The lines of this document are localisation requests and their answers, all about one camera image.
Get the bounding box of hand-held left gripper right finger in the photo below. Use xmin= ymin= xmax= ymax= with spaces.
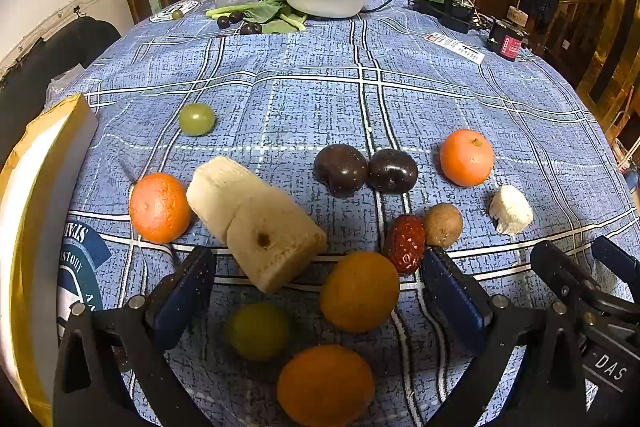
xmin=420 ymin=246 xmax=591 ymax=427

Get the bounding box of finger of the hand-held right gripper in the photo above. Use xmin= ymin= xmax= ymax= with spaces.
xmin=592 ymin=237 xmax=636 ymax=303
xmin=531 ymin=241 xmax=616 ymax=323

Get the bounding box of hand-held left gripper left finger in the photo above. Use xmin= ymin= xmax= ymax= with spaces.
xmin=52 ymin=246 xmax=217 ymax=427

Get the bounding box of red jujube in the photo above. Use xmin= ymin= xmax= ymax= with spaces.
xmin=384 ymin=214 xmax=427 ymax=276

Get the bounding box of brown round longan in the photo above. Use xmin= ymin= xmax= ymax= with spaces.
xmin=423 ymin=202 xmax=464 ymax=249

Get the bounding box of small peeled banana piece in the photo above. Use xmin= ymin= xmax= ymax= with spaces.
xmin=488 ymin=185 xmax=534 ymax=236

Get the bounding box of yellow-orange citrus fruit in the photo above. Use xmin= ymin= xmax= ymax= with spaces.
xmin=277 ymin=344 xmax=376 ymax=427
xmin=320 ymin=251 xmax=401 ymax=334

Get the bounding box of orange tangerine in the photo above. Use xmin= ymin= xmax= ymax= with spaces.
xmin=128 ymin=173 xmax=193 ymax=244
xmin=439 ymin=129 xmax=495 ymax=187

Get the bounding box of peeled banana piece dark spot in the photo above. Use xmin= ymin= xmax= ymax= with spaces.
xmin=226 ymin=196 xmax=328 ymax=294

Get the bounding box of dark purple plum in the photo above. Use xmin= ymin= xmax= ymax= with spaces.
xmin=367 ymin=148 xmax=419 ymax=194
xmin=313 ymin=144 xmax=369 ymax=198

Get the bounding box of white foam box yellow tape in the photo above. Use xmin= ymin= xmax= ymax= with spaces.
xmin=0 ymin=93 xmax=100 ymax=427

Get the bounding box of black box red label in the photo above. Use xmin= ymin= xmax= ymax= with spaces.
xmin=487 ymin=19 xmax=530 ymax=62

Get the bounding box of white printed card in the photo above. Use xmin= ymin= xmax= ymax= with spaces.
xmin=425 ymin=32 xmax=486 ymax=65

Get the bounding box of dark jacket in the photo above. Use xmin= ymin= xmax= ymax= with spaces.
xmin=520 ymin=0 xmax=558 ymax=32

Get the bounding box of black charger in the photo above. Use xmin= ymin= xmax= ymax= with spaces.
xmin=440 ymin=0 xmax=476 ymax=34

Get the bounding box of black sofa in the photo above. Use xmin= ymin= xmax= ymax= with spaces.
xmin=0 ymin=19 xmax=122 ymax=148

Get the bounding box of green leafy vegetable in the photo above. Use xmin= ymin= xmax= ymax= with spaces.
xmin=206 ymin=0 xmax=307 ymax=35

